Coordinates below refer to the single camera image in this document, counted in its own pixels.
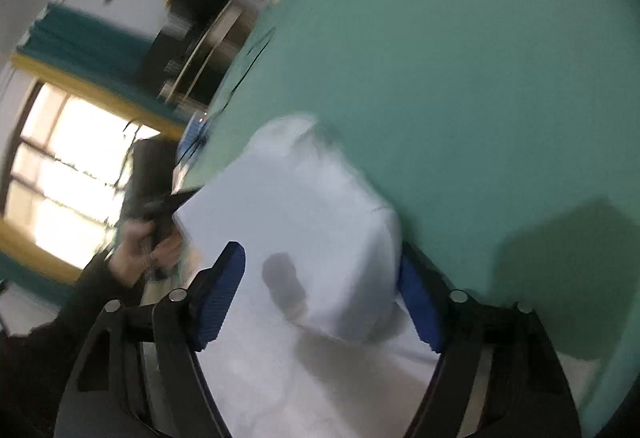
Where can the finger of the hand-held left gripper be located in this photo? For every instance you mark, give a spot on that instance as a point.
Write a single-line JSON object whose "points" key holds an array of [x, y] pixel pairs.
{"points": [[181, 200]]}

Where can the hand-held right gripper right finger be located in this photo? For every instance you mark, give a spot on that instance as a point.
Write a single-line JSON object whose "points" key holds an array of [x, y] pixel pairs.
{"points": [[419, 308]]}

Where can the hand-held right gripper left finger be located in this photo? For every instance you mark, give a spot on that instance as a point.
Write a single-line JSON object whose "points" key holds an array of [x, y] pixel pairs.
{"points": [[220, 298]]}

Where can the white garment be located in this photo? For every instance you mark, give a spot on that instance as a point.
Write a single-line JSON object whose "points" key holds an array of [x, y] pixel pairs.
{"points": [[300, 198]]}

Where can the person's left forearm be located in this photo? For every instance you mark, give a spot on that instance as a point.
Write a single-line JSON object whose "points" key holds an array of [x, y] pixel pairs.
{"points": [[85, 290]]}

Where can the person's left hand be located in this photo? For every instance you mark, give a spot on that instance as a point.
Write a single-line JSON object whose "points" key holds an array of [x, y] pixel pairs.
{"points": [[131, 250]]}

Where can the blue cloth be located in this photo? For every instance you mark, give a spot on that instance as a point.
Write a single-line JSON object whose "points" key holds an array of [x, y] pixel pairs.
{"points": [[192, 137]]}

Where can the black shelf unit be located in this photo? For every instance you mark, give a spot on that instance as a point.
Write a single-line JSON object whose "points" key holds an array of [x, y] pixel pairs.
{"points": [[195, 47]]}

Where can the teal curtain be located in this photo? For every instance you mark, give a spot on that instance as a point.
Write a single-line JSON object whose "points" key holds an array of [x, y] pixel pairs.
{"points": [[85, 42]]}

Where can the window with yellow frame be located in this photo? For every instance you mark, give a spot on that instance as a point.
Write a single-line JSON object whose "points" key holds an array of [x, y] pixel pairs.
{"points": [[75, 178]]}

